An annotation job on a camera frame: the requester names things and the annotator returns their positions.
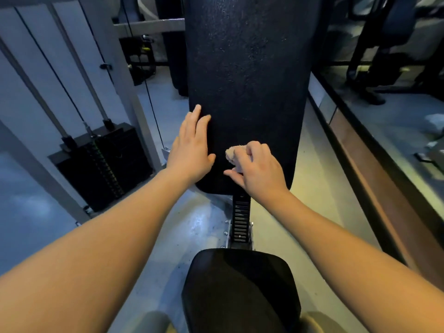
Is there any black padded seat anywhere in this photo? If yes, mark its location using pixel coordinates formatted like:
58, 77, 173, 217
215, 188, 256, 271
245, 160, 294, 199
181, 248, 302, 333

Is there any person's right forearm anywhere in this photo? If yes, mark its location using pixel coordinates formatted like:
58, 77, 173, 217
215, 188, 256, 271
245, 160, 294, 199
270, 190, 444, 333

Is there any black pillar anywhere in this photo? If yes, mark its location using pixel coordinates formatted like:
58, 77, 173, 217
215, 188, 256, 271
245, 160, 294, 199
154, 0, 190, 98

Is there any black steel cable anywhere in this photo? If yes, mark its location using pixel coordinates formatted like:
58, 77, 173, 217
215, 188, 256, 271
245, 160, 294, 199
119, 0, 168, 152
15, 7, 97, 138

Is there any person's left hand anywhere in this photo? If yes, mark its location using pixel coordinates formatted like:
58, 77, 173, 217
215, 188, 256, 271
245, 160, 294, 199
166, 104, 217, 186

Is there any chrome guide rod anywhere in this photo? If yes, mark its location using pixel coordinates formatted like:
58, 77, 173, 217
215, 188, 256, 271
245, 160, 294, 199
0, 37, 78, 151
46, 3, 116, 132

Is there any brown partition base rail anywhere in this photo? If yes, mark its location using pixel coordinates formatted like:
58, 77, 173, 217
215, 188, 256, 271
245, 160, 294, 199
307, 72, 444, 292

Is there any white cloth bundle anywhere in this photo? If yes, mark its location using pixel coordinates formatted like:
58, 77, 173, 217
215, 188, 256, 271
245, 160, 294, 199
424, 113, 444, 135

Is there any black padded backrest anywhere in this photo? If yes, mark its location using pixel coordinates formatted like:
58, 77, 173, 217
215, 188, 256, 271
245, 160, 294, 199
182, 0, 329, 195

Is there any black seated gym machine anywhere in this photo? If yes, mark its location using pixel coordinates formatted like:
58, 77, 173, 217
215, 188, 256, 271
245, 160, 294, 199
117, 34, 157, 86

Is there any person's left forearm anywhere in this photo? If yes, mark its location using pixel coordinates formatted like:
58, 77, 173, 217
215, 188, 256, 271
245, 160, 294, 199
0, 169, 190, 333

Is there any black weight plate stack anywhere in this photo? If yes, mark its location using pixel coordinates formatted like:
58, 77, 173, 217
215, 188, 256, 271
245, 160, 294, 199
48, 122, 154, 213

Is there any person's right hand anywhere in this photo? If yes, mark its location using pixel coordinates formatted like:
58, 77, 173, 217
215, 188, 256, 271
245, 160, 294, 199
223, 140, 291, 206

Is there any beige cleaning cloth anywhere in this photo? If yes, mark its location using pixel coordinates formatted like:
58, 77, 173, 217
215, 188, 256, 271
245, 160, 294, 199
225, 145, 253, 173

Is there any black notched adjustment post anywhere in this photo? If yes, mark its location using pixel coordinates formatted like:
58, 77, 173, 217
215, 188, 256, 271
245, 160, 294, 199
225, 193, 254, 251

